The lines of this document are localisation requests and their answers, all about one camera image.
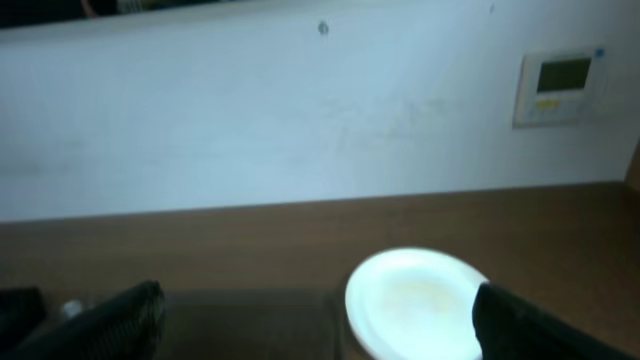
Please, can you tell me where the white wall control panel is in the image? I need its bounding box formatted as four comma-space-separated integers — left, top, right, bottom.
512, 46, 607, 128

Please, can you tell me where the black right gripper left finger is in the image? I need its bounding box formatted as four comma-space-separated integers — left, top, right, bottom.
3, 281, 166, 360

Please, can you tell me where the brown plastic serving tray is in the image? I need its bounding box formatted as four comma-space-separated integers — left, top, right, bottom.
155, 288, 345, 360

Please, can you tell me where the white plate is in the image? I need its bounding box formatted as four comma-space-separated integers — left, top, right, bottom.
344, 247, 487, 360

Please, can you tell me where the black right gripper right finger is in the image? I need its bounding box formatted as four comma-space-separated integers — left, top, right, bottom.
472, 282, 633, 360

